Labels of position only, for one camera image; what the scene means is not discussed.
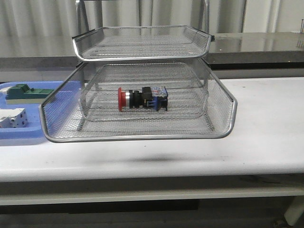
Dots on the green electrical switch module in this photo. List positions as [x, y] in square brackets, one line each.
[23, 94]

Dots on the silver mesh tray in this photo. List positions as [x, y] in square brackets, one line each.
[141, 43]
[216, 121]
[98, 100]

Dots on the red emergency stop button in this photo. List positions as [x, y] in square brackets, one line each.
[155, 98]

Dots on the white circuit breaker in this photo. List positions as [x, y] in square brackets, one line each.
[13, 118]

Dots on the blue plastic tray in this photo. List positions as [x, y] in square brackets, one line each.
[54, 112]

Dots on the white table leg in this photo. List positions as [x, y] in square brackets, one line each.
[295, 210]

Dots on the dark grey counter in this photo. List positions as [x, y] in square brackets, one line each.
[231, 55]

